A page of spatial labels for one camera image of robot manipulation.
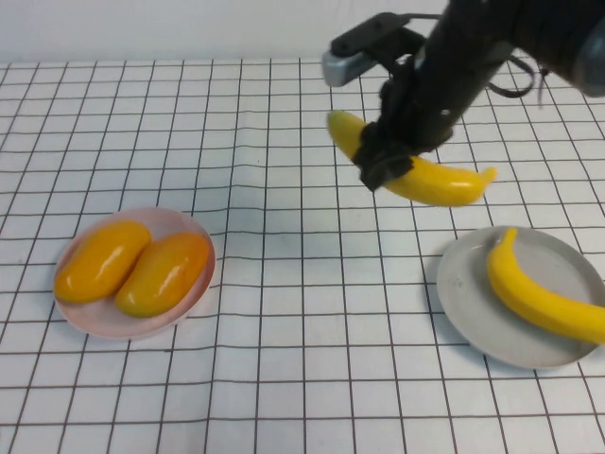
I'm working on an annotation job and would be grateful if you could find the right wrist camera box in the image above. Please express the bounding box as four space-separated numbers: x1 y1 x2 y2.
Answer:
320 12 429 87

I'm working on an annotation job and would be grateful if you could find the grey round plate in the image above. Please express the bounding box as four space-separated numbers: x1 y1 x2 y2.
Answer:
435 225 605 370

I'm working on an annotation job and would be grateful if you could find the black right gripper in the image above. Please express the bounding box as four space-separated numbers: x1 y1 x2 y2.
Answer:
353 18 514 193

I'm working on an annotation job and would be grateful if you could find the yellow orange mango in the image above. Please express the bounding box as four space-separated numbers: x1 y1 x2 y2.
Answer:
54 219 153 305

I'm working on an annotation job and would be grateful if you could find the reddish orange mango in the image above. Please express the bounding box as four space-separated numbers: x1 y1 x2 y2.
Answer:
114 230 212 319

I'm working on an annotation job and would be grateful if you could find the pink round plate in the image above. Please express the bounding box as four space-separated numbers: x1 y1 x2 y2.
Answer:
52 206 217 341

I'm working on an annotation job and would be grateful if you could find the banana with green tip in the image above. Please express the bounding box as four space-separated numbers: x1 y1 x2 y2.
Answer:
327 109 499 208

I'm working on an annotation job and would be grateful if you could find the black cable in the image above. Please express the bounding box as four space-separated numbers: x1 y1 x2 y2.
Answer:
486 54 552 113

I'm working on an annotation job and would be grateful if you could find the plain yellow banana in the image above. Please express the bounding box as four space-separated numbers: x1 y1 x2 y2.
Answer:
486 226 605 345

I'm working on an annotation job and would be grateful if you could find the white checked tablecloth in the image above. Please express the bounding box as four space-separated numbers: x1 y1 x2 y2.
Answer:
0 54 605 454

